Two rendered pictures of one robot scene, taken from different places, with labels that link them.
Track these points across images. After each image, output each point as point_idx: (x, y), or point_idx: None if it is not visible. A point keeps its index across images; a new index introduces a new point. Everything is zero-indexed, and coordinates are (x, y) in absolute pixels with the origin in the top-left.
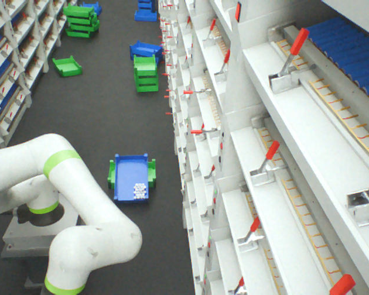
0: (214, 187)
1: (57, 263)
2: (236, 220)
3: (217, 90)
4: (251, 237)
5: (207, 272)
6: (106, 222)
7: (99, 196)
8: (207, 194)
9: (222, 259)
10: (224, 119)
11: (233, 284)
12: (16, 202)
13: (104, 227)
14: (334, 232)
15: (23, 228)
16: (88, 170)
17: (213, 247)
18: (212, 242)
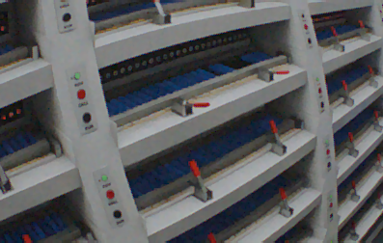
0: (312, 90)
1: None
2: (331, 55)
3: (265, 7)
4: (337, 42)
5: (338, 166)
6: None
7: None
8: (296, 147)
9: (338, 116)
10: (295, 7)
11: (344, 107)
12: None
13: None
14: None
15: None
16: None
17: (332, 135)
18: (329, 135)
